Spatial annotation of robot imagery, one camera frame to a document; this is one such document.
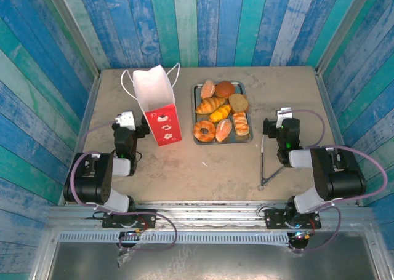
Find white and red paper bag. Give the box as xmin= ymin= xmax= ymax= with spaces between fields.
xmin=120 ymin=62 xmax=183 ymax=148

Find glazed ridged fake bread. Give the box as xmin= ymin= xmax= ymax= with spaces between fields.
xmin=232 ymin=111 xmax=251 ymax=137

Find dark brown fake bread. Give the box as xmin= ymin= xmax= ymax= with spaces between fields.
xmin=228 ymin=92 xmax=250 ymax=114

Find metal tongs with white tips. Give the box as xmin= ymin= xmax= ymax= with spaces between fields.
xmin=257 ymin=134 xmax=286 ymax=191

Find sugared oval fake bread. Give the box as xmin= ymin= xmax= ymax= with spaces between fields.
xmin=215 ymin=118 xmax=233 ymax=143

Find yellow orange striped fake bread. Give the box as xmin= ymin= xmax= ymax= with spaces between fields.
xmin=208 ymin=103 xmax=232 ymax=124

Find fake croissant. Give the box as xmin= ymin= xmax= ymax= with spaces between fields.
xmin=195 ymin=96 xmax=227 ymax=115

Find metal baking tray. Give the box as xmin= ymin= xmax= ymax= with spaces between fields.
xmin=192 ymin=81 xmax=254 ymax=145

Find small circuit board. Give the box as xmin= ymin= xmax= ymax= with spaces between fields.
xmin=123 ymin=229 xmax=145 ymax=241
xmin=291 ymin=230 xmax=312 ymax=241

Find grey metal sheet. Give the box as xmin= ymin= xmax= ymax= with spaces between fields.
xmin=49 ymin=241 xmax=381 ymax=280

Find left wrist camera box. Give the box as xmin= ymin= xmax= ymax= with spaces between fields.
xmin=116 ymin=110 xmax=135 ymax=130

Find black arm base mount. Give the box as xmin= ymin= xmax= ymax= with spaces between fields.
xmin=264 ymin=208 xmax=322 ymax=230
xmin=101 ymin=208 xmax=157 ymax=230

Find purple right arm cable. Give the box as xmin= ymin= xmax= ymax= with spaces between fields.
xmin=287 ymin=108 xmax=388 ymax=254

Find aluminium front rail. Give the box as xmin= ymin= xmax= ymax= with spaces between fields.
xmin=49 ymin=199 xmax=375 ymax=232

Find aluminium corner post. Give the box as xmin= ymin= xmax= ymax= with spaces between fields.
xmin=315 ymin=0 xmax=375 ymax=75
xmin=42 ymin=0 xmax=102 ymax=79

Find grey slotted cable duct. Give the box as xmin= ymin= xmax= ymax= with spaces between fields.
xmin=58 ymin=231 xmax=290 ymax=246

